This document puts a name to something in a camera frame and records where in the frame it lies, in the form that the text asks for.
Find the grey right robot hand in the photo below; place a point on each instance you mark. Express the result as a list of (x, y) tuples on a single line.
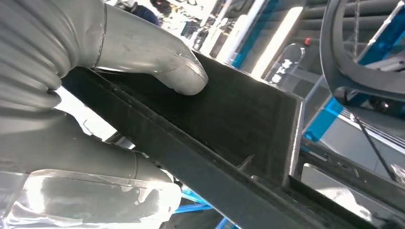
[(79, 196)]

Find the person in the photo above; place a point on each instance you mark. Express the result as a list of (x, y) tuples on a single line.
[(148, 14)]

